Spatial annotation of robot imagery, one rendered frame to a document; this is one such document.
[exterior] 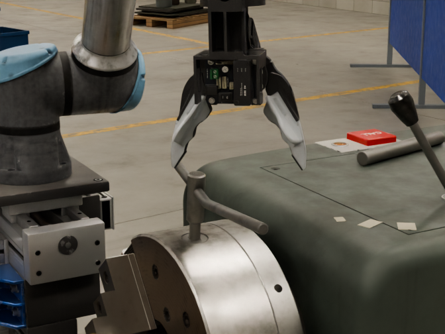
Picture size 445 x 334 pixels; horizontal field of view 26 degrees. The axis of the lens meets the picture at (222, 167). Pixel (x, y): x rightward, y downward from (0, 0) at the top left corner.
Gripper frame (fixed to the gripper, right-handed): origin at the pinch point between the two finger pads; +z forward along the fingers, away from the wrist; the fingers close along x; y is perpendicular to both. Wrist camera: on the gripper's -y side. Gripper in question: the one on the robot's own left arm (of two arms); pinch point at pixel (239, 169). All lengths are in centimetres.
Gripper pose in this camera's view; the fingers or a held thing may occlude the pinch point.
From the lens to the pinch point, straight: 110.9
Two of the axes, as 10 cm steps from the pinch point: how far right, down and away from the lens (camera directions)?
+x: 9.8, 0.2, -1.7
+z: 0.2, 9.8, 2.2
